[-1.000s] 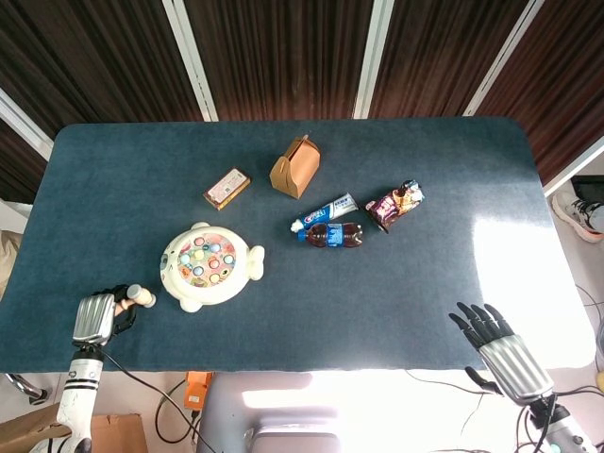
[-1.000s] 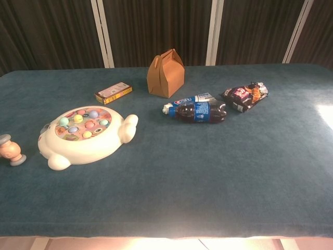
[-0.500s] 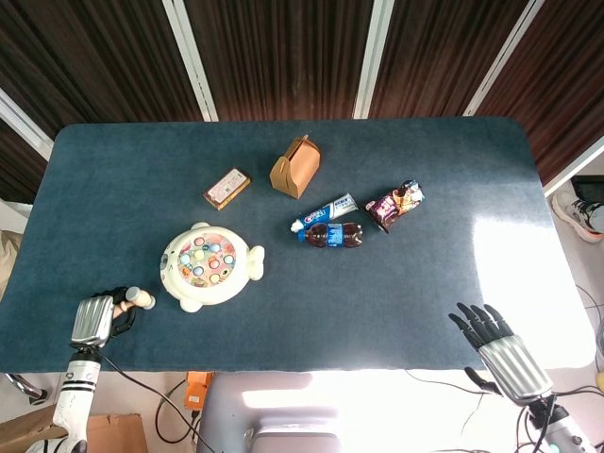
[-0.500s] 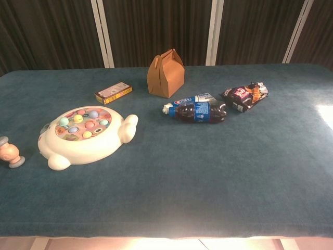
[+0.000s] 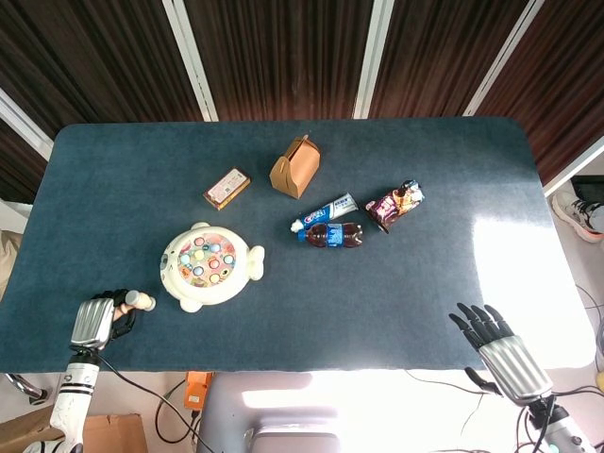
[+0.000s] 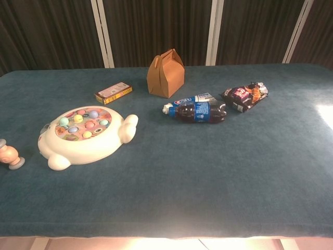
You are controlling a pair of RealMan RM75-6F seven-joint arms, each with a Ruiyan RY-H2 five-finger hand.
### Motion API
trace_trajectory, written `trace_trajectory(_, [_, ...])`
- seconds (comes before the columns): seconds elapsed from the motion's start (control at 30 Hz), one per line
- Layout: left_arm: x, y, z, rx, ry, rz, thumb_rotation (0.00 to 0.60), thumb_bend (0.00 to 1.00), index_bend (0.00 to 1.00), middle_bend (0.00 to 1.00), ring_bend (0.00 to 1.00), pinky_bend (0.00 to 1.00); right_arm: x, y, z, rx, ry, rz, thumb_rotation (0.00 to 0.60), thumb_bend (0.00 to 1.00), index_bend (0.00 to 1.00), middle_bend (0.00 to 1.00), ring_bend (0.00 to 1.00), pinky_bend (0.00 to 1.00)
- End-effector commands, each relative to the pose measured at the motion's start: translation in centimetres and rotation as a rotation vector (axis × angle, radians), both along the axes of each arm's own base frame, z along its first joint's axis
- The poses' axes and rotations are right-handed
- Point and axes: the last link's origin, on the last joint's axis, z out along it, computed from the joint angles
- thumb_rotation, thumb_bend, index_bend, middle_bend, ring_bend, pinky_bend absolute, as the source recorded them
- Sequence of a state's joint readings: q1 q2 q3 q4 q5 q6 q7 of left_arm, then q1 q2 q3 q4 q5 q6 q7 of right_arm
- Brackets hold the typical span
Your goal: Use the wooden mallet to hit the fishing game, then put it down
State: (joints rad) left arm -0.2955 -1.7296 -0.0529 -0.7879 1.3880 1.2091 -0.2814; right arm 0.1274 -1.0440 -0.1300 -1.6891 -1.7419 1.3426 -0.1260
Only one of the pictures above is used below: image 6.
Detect toy mallet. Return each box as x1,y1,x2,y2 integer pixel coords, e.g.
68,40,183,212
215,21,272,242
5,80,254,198
0,138,26,170

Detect white whack-a-mole toy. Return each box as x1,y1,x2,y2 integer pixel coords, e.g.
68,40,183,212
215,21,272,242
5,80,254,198
37,105,139,171

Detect Pepsi cola bottle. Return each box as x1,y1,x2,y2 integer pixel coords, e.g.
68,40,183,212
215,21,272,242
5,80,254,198
163,101,227,125

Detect blue white toothpaste tube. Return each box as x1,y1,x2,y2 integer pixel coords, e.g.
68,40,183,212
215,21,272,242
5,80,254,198
172,91,219,106

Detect brown paper gable box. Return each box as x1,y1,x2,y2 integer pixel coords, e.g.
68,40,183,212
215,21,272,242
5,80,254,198
146,48,186,99

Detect teal table cloth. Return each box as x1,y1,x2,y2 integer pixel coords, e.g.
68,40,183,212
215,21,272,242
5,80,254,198
0,64,333,239

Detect small yellow red carton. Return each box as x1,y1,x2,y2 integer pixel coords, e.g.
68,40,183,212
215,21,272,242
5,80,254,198
94,82,133,105

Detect dark purple snack bag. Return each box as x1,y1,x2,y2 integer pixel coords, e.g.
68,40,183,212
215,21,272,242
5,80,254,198
220,81,270,114

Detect white partition frame post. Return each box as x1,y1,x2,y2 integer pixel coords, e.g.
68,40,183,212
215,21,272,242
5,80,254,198
205,0,225,67
90,0,116,69
281,0,317,65

